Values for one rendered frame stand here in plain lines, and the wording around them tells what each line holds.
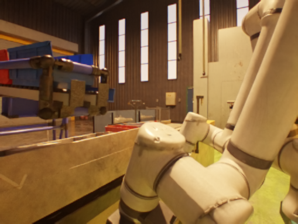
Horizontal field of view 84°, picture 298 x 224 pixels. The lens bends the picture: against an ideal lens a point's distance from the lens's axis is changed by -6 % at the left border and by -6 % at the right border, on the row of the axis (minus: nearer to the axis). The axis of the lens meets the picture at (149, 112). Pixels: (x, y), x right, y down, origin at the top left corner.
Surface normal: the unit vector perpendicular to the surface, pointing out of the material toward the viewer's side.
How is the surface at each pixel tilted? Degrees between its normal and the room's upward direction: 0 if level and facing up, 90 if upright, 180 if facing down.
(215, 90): 90
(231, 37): 90
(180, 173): 45
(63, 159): 80
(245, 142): 86
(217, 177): 24
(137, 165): 91
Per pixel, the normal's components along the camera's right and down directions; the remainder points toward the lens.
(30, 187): 0.85, -0.15
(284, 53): -0.84, -0.04
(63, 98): -0.50, 0.04
